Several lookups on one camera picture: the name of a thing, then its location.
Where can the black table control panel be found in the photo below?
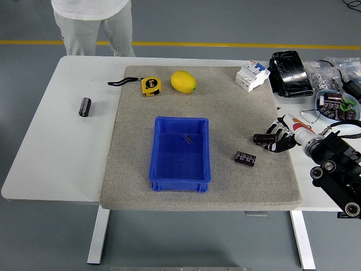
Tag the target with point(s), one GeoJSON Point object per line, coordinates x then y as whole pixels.
{"type": "Point", "coordinates": [341, 215]}

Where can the clear bag of washers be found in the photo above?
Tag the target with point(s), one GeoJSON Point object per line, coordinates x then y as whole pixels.
{"type": "Point", "coordinates": [320, 77]}

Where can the clear bag of parts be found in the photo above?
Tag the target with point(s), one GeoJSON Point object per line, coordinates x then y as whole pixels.
{"type": "Point", "coordinates": [351, 67]}

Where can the small dark metal part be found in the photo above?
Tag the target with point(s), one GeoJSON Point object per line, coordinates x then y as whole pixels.
{"type": "Point", "coordinates": [188, 139]}

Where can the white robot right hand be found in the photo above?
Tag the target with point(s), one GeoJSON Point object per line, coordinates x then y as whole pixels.
{"type": "Point", "coordinates": [300, 130]}

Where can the grey bracket under table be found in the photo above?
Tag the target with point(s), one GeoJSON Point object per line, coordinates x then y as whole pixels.
{"type": "Point", "coordinates": [256, 213]}

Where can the person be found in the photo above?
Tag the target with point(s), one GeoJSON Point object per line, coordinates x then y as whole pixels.
{"type": "Point", "coordinates": [84, 17]}

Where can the grey-brown fabric mat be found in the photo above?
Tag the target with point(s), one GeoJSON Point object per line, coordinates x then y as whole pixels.
{"type": "Point", "coordinates": [225, 113]}

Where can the light blue bowl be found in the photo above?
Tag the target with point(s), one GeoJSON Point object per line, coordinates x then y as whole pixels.
{"type": "Point", "coordinates": [357, 105]}

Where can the white blue circuit breaker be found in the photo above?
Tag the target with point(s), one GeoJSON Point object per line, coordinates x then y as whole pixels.
{"type": "Point", "coordinates": [251, 75]}

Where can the white table leg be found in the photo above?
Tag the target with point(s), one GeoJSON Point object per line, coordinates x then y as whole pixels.
{"type": "Point", "coordinates": [98, 237]}
{"type": "Point", "coordinates": [303, 240]}

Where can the blue plastic box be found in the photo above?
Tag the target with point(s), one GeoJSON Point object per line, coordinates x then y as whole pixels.
{"type": "Point", "coordinates": [180, 161]}

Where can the yellow lemon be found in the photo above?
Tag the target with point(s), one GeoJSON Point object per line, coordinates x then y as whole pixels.
{"type": "Point", "coordinates": [183, 81]}

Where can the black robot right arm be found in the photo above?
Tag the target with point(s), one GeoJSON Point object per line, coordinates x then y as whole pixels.
{"type": "Point", "coordinates": [332, 146]}

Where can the glossy black pack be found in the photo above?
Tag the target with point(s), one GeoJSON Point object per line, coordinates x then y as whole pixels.
{"type": "Point", "coordinates": [290, 73]}

